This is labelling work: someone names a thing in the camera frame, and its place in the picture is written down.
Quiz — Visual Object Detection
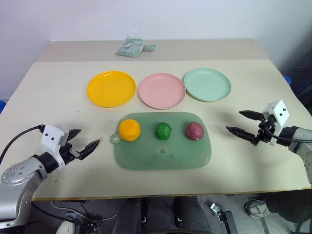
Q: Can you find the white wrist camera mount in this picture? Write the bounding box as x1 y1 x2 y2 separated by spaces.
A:
39 124 70 169
262 99 291 147

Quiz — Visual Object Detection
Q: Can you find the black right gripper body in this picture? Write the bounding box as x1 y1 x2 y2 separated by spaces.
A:
253 113 277 147

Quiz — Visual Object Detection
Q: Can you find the teal plastic wrapped pouch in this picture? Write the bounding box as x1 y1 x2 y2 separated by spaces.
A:
115 37 144 59

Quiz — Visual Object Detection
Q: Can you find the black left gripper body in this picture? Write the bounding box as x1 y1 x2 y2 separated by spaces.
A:
58 140 81 167

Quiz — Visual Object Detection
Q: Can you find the grey white sneaker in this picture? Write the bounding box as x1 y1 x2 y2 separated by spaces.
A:
244 198 273 219

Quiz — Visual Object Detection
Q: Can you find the pink plastic plate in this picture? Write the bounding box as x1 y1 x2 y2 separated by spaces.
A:
137 72 187 110

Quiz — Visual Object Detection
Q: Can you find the dark black furniture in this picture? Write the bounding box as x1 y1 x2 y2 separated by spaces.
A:
279 31 312 103

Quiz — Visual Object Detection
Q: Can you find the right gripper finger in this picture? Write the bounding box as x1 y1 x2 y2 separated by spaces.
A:
239 110 265 122
226 126 258 145

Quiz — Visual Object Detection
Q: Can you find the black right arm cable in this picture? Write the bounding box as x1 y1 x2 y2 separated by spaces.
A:
265 125 312 143

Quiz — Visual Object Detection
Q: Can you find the dark trouser leg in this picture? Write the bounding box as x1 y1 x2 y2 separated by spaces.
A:
264 189 312 223

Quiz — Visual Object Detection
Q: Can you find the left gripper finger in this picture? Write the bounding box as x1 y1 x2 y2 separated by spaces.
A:
78 139 101 161
68 129 82 144

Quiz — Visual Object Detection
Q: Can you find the translucent green cutting board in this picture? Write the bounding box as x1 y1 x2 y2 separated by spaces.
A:
109 111 213 171

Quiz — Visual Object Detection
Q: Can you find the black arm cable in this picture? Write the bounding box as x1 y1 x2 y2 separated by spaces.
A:
0 124 46 167
265 125 312 143

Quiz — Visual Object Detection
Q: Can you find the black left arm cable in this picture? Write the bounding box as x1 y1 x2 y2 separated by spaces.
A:
0 124 46 167

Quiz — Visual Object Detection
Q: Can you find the orange ball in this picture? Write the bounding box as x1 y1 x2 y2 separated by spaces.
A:
118 118 141 142

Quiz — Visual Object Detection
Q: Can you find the black floor cable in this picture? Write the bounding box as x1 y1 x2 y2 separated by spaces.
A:
31 201 99 229

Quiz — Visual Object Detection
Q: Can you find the mint green plastic plate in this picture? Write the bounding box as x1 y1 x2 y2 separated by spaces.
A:
183 68 232 103

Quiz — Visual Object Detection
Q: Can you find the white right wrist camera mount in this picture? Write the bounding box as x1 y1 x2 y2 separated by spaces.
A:
262 99 291 147

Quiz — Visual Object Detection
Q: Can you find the green ball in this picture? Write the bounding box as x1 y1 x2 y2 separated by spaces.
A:
155 122 173 141

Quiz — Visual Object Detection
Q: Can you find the thin white floor cable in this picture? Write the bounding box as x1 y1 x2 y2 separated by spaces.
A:
49 200 118 221

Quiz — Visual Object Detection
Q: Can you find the black metal frame with caster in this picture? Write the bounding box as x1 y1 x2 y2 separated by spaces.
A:
210 202 239 234

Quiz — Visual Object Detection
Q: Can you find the dark red ball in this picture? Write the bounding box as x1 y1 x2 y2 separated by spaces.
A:
185 121 205 141

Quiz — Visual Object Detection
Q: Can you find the dark grey rounded shape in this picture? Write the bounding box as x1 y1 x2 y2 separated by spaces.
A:
114 197 145 234
179 196 215 234

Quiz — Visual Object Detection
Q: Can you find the white rounded shell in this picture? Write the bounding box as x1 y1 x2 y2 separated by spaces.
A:
56 218 79 234

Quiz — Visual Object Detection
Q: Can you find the yellow plastic plate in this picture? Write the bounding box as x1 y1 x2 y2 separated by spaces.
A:
86 70 137 109

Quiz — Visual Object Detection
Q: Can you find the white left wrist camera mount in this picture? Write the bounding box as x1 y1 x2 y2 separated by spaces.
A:
39 124 70 169

